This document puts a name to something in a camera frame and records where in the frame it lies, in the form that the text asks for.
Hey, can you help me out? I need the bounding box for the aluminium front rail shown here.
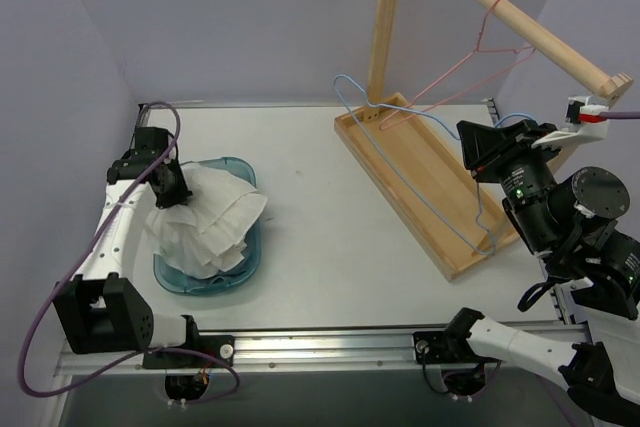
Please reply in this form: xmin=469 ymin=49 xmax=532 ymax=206
xmin=54 ymin=322 xmax=591 ymax=376

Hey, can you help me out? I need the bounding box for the teal plastic tray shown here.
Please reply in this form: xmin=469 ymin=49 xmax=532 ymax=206
xmin=153 ymin=157 xmax=261 ymax=297

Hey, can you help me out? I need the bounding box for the pink wire hanger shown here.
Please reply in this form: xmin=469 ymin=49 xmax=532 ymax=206
xmin=378 ymin=0 xmax=537 ymax=132

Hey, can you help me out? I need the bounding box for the wooden clothes rack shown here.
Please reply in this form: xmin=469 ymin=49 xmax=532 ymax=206
xmin=333 ymin=0 xmax=634 ymax=282

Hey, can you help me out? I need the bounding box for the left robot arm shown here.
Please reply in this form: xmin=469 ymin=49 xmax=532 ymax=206
xmin=53 ymin=127 xmax=202 ymax=366

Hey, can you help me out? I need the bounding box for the blue wire hanger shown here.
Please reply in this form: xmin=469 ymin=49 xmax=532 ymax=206
xmin=333 ymin=74 xmax=518 ymax=264

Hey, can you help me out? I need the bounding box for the white garment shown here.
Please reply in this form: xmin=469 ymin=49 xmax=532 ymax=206
xmin=145 ymin=163 xmax=267 ymax=280

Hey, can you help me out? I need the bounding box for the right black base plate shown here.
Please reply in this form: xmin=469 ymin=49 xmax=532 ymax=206
xmin=412 ymin=330 xmax=482 ymax=365

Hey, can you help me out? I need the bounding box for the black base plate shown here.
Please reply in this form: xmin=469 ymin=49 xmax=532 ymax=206
xmin=412 ymin=330 xmax=482 ymax=365
xmin=142 ymin=335 xmax=235 ymax=370

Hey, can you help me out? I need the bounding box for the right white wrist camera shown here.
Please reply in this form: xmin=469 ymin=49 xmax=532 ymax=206
xmin=532 ymin=95 xmax=609 ymax=150

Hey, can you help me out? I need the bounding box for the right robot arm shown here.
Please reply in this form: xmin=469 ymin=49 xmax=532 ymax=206
xmin=443 ymin=120 xmax=639 ymax=426

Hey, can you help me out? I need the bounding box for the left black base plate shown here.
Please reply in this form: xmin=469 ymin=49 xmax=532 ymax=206
xmin=142 ymin=335 xmax=235 ymax=370

